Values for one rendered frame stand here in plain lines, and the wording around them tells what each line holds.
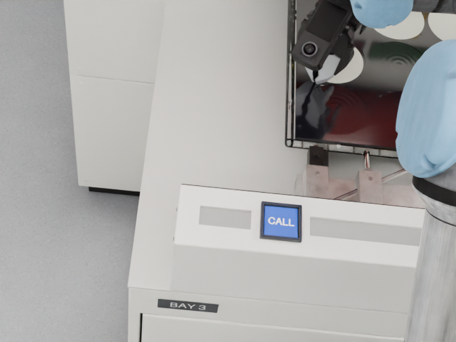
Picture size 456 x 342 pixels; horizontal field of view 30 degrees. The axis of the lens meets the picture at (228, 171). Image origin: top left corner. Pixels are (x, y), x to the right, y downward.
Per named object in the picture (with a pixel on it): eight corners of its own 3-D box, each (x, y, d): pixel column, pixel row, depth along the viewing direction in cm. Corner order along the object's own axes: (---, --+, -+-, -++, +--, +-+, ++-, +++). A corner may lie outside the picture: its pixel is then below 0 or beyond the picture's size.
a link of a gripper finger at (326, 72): (346, 73, 139) (359, 34, 131) (328, 96, 136) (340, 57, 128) (330, 64, 139) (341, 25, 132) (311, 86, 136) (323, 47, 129)
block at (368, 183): (354, 179, 129) (359, 168, 127) (376, 182, 130) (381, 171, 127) (355, 224, 125) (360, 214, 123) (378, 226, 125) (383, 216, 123)
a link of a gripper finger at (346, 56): (347, 74, 132) (360, 35, 125) (342, 81, 131) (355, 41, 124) (321, 60, 133) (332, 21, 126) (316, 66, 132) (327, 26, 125)
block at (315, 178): (302, 174, 129) (306, 163, 127) (324, 176, 129) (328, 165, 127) (302, 219, 125) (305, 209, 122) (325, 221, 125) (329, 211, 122)
